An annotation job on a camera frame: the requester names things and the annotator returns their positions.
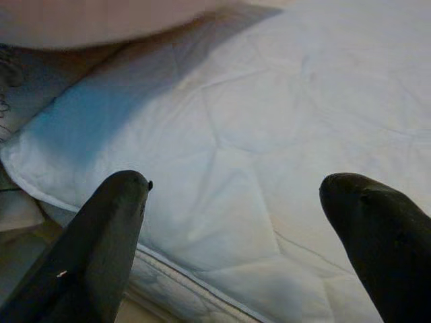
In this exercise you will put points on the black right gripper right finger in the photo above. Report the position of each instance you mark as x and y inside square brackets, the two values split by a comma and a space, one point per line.
[387, 249]

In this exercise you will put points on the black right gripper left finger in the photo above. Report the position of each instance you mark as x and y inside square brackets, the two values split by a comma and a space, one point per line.
[91, 255]

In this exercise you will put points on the pink pillow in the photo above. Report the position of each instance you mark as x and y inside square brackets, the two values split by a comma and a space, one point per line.
[101, 20]

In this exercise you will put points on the white quilted mattress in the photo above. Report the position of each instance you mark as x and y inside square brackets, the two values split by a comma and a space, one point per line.
[269, 117]

